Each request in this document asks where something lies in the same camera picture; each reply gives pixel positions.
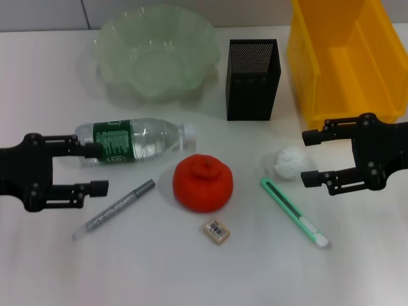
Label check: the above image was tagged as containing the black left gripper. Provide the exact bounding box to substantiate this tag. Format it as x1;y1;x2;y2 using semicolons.
0;133;110;213

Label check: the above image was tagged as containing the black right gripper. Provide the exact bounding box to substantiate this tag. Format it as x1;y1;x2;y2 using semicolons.
300;112;408;196

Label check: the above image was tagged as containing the white paper ball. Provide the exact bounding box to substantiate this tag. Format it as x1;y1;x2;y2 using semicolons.
273;145;309;181

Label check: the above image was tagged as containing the green utility knife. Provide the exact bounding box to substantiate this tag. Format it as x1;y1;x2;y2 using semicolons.
259;177;332;250

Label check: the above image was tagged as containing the water bottle with green label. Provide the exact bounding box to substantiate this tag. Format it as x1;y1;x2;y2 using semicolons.
74;117;196;166

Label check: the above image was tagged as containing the red tomato-shaped toy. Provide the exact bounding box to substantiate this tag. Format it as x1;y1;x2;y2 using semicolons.
172;154;234;214

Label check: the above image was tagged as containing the silver marker pen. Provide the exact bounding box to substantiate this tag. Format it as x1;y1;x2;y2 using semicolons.
71;178;157;242

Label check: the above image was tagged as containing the black mesh pen holder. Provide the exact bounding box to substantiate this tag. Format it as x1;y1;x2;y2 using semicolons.
225;38;283;122

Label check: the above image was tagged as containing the translucent green fruit plate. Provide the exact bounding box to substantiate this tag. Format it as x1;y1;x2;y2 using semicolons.
92;8;222;103

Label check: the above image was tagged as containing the beige eraser with barcode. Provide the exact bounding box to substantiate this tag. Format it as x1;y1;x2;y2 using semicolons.
202;217;231;246

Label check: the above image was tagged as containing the yellow plastic bin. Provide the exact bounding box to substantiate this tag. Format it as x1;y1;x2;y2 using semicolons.
286;0;408;130

